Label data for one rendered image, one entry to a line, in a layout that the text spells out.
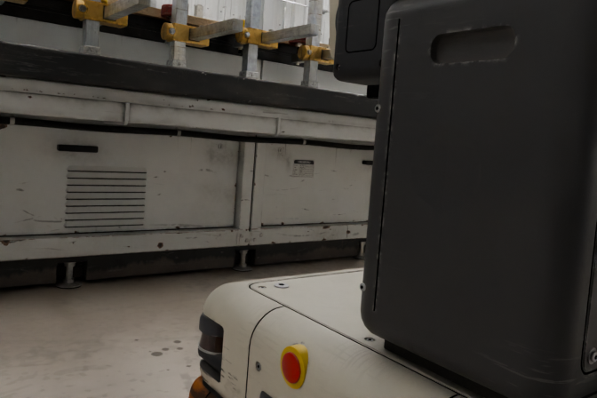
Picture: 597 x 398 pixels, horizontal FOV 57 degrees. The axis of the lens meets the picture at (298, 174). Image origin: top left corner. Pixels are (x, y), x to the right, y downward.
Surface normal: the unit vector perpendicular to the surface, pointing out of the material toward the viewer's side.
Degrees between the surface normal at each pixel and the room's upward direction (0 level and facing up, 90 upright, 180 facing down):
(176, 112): 90
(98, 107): 90
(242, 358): 90
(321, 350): 39
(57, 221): 90
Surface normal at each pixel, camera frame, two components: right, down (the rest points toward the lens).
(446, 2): -0.78, -0.18
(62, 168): 0.60, 0.10
